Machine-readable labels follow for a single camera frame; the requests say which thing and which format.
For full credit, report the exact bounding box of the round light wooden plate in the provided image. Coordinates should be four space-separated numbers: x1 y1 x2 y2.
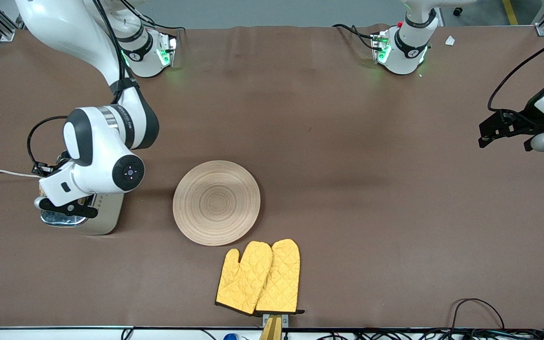
173 161 261 247

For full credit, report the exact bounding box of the silver and beige toaster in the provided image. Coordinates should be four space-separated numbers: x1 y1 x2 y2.
40 150 126 236

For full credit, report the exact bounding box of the yellow quilted oven mitt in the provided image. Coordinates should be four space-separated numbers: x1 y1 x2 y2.
215 241 273 315
255 238 306 315

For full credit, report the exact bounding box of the looped black cable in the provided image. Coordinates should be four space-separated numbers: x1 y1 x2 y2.
449 298 506 331

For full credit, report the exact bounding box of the black left arm base cable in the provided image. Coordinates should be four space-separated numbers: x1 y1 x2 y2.
332 24 377 51

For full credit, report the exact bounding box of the black arm base cable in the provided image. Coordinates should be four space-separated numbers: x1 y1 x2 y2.
332 24 377 51
126 0 185 33

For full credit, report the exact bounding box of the black right arm base cable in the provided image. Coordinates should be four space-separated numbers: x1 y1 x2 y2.
126 0 185 33

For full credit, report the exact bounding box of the black cable bundle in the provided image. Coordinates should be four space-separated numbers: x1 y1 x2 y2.
300 328 544 340

